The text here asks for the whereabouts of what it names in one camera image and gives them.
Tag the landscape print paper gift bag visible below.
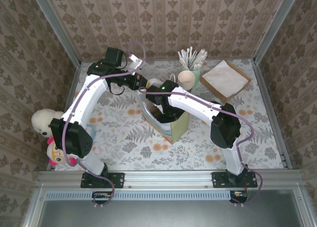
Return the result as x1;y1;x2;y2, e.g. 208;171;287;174
136;73;189;145

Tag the white paper napkins stack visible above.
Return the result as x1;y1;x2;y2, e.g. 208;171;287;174
202;60;249;98

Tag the stack of green paper cups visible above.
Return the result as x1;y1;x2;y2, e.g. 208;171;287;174
177;70;196;91

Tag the mint green holder cup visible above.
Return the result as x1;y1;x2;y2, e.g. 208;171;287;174
182;63;202;89

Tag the bundle of paper-wrapped straws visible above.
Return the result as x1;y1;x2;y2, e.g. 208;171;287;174
177;46;209;71

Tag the floral patterned tablecloth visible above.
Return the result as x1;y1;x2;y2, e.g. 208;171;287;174
53;59;285;172

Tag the white teddy bear plush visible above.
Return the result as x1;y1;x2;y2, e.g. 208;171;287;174
31;108;64;138

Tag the pink striped plush doll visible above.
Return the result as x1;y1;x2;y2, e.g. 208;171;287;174
46;137;80;166

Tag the grey sheet metal shelf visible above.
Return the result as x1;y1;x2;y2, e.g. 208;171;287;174
23;189;317;227

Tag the aluminium frame post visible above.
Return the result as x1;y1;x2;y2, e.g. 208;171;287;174
29;0;82;68
253;0;302;64

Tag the aluminium mounting rail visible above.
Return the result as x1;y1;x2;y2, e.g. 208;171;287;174
37;170;304;191

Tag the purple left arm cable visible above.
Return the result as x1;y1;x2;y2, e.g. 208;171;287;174
63;41;147;209

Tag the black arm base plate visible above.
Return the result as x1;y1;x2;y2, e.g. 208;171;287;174
80;172;125;189
211;171;258;189

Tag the light blue slotted cable duct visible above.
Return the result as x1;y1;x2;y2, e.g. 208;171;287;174
46;190;248;201

